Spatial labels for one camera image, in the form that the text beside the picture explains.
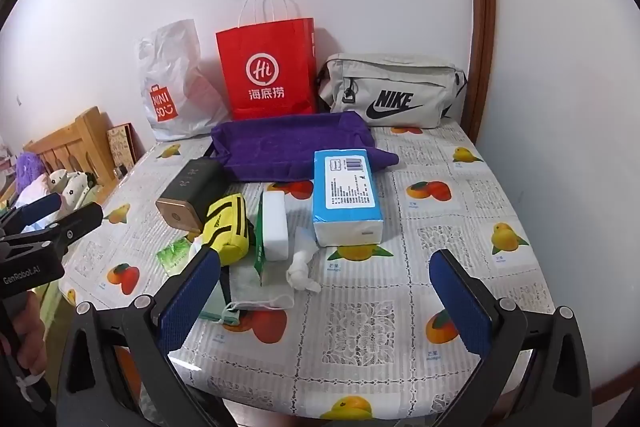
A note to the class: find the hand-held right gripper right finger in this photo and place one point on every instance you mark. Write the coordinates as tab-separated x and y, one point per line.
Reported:
460	302

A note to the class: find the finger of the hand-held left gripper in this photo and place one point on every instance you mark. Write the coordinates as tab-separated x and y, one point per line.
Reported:
42	204
75	222

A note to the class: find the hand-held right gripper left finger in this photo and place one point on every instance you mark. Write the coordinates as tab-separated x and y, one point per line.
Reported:
192	302

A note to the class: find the green pocket tissue pack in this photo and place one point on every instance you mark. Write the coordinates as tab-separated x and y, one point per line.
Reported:
175	257

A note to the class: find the white cotton glove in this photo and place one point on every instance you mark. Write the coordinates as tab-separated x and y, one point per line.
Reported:
255	292

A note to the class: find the green wipe packet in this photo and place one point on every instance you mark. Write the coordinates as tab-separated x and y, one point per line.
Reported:
259	269

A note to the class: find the yellow zip pouch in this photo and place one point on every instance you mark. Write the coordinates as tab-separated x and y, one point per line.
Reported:
227	227

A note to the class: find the white sponge block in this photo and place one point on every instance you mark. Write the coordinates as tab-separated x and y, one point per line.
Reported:
275	227

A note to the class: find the white tissue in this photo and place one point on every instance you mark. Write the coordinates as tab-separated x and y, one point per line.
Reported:
300	272

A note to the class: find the purple cloth tray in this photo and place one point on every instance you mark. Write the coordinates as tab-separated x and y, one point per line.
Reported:
270	147

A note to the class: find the person's left hand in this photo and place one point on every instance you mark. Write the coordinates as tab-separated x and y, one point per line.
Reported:
34	332

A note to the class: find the striped pastel bedding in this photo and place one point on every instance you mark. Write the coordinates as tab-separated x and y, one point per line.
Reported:
30	202

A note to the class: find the plush toys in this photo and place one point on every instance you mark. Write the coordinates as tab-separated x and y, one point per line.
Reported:
70	187

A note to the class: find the purple plush toy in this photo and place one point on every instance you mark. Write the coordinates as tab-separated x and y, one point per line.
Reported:
27	172

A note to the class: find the small dark object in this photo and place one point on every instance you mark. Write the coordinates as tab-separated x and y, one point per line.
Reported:
120	172

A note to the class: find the wooden bed headboard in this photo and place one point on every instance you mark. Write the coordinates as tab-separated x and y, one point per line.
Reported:
75	142

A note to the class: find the brown patterned flat box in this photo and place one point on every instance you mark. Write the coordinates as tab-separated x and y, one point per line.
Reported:
120	147

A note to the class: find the fruit print tablecloth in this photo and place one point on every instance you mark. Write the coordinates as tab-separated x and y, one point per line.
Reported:
350	322

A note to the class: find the dark green tin box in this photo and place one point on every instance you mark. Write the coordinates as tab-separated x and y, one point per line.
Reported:
195	187

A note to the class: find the blue tissue pack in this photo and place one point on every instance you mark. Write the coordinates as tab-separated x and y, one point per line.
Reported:
347	192

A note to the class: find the white plastic shopping bag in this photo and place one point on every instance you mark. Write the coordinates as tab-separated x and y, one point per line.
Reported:
170	72

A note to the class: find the grey waist bag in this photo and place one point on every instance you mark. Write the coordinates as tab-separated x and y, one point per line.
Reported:
400	74

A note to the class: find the red paper shopping bag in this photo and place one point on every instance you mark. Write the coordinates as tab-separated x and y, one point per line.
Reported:
265	42

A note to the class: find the brown wooden door frame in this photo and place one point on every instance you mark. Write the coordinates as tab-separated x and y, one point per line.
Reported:
480	7

